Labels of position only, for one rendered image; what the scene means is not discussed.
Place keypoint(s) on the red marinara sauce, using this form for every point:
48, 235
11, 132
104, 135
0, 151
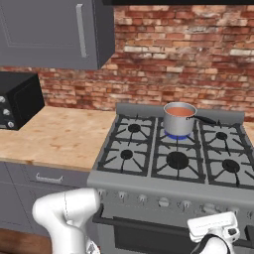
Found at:
180, 111

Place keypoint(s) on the grey drawer front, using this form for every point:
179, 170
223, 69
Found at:
72, 177

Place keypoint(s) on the grey base cupboard door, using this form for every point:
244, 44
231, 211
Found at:
23, 208

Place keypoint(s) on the blue burner flame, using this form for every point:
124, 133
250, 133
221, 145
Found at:
177, 136

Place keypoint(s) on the black toaster oven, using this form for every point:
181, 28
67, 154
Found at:
20, 99

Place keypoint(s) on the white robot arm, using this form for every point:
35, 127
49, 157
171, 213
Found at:
67, 211

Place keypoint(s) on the grey stove knob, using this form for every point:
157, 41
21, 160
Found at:
163, 201
234, 210
142, 198
101, 193
185, 204
210, 208
122, 195

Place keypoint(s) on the grey oven door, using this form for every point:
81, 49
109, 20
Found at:
145, 239

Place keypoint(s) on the grey narrow base cupboard panel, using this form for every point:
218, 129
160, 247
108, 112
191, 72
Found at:
8, 198

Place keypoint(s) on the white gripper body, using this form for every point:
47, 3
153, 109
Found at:
211, 225

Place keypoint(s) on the grey gas stove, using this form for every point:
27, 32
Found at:
178, 158

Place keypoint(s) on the grey wall cupboard door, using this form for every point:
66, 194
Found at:
46, 31

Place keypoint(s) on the black range hood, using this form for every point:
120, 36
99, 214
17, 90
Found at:
178, 2

